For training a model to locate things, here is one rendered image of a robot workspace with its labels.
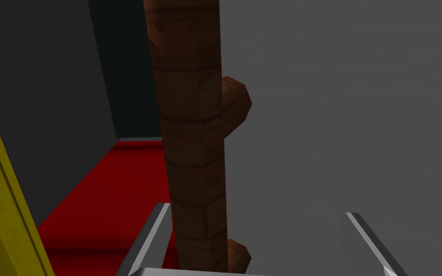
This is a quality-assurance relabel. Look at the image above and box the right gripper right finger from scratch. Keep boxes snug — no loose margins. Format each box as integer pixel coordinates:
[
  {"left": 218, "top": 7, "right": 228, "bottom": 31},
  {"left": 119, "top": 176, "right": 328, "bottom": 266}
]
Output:
[{"left": 338, "top": 211, "right": 410, "bottom": 276}]

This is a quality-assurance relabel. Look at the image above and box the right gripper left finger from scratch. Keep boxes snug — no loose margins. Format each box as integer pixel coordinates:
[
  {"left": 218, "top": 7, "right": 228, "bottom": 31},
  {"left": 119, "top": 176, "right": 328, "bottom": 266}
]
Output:
[{"left": 115, "top": 203, "right": 174, "bottom": 276}]

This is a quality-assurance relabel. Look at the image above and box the brown wooden door knob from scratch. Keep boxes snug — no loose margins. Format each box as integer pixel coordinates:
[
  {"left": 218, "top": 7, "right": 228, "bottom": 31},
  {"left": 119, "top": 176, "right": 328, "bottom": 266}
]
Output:
[
  {"left": 227, "top": 238, "right": 252, "bottom": 274},
  {"left": 221, "top": 76, "right": 253, "bottom": 139}
]

